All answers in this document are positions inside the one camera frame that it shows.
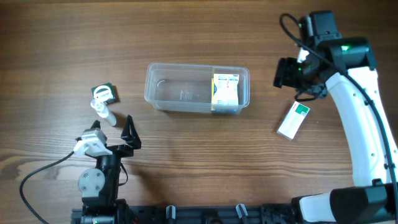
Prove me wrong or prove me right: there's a black left camera cable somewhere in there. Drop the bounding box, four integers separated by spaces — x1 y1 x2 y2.
19 151 76 224

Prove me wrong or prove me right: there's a clear plastic container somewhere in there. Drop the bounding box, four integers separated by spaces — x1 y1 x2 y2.
144 63 250 114

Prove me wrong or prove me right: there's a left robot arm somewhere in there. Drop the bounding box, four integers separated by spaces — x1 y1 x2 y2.
71 115 141 224

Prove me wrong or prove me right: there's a black camera cable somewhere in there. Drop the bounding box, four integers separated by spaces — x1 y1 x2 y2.
19 151 76 224
279 12 398 200

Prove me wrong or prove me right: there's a white green medicine box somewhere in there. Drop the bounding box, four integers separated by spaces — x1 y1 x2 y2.
277 101 310 140

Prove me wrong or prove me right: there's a white bottle clear cap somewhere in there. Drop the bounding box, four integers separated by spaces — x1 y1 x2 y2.
90 99 117 126

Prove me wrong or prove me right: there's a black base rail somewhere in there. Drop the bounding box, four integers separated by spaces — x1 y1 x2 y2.
71 204 303 224

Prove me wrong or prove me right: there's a white blue medicine box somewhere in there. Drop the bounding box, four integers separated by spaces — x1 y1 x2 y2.
211 73 239 106

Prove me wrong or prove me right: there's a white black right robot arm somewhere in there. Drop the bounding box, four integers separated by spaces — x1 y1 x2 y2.
274 11 397 223

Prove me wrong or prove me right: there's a black right camera cable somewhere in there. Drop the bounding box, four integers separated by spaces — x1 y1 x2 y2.
279 12 398 200

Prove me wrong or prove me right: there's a blue yellow VapoDrops box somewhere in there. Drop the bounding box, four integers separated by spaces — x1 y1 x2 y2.
211 73 239 113

